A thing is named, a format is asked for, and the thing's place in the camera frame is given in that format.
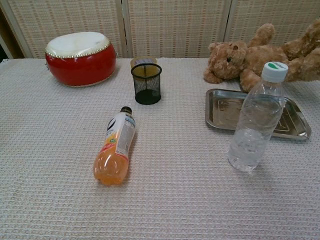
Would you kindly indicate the small transparent water bottle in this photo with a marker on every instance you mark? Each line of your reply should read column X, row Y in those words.
column 255, row 130

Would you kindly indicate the red drum with white skin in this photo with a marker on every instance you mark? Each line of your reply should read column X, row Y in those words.
column 80, row 67

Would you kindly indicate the woven folding screen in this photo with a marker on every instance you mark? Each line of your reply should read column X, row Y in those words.
column 175, row 27

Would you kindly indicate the stainless steel tray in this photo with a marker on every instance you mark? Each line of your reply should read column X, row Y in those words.
column 225, row 110

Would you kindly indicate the brown teddy bear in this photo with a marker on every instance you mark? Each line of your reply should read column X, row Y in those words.
column 245, row 60

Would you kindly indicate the orange juice bottle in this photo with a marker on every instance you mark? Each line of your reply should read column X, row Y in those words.
column 115, row 152

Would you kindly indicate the black mesh pen holder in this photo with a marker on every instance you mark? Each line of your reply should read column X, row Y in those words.
column 147, row 87

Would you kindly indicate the white woven tablecloth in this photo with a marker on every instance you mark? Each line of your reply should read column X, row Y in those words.
column 160, row 175

